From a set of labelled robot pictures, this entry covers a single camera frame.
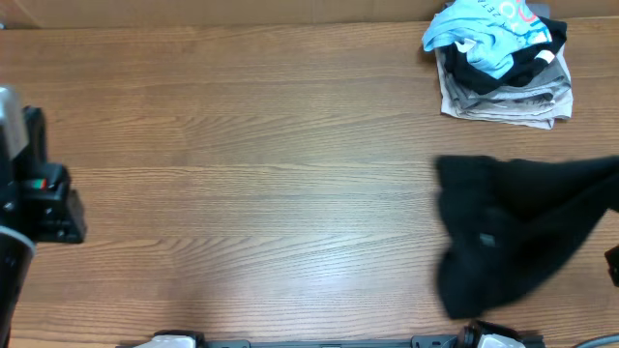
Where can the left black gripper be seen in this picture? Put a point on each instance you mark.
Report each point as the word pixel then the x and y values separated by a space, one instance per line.
pixel 46 193

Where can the black t-shirt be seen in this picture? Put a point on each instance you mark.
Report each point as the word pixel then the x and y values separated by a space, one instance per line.
pixel 513 224

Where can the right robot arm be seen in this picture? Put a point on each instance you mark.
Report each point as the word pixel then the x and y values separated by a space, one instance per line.
pixel 480 334

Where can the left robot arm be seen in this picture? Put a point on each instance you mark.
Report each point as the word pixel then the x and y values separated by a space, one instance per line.
pixel 17 253

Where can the beige folded garment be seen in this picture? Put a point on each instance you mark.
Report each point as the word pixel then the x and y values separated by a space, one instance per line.
pixel 540 109

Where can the grey folded garment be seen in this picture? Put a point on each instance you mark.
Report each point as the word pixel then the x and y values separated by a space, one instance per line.
pixel 527 89

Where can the black folded garment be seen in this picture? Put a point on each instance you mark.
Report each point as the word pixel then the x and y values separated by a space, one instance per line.
pixel 528 62

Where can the light blue t-shirt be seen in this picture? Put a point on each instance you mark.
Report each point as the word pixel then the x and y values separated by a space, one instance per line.
pixel 487 32

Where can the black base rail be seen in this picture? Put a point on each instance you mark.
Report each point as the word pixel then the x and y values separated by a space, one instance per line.
pixel 198 340

